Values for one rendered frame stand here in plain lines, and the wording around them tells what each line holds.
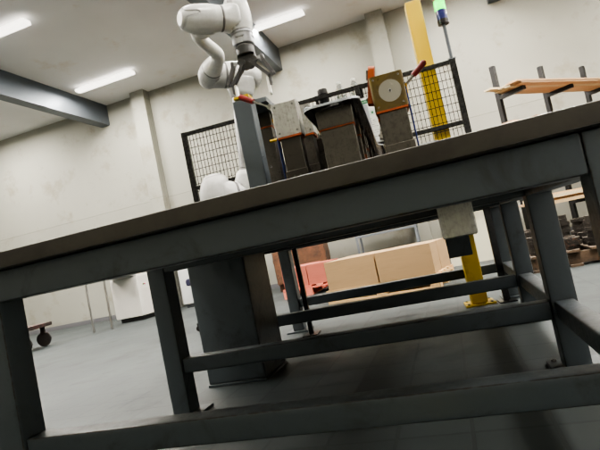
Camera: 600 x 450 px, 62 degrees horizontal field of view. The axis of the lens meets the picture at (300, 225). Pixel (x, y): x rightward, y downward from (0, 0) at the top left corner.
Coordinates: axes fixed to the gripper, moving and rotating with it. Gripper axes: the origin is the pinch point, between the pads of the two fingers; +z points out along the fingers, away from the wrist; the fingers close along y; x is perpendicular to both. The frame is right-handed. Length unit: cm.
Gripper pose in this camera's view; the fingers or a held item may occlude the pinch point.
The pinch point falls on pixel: (254, 95)
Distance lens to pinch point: 207.7
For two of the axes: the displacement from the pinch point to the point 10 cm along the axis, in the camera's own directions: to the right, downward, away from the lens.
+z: 2.0, 9.8, -0.5
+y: 9.5, -2.1, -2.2
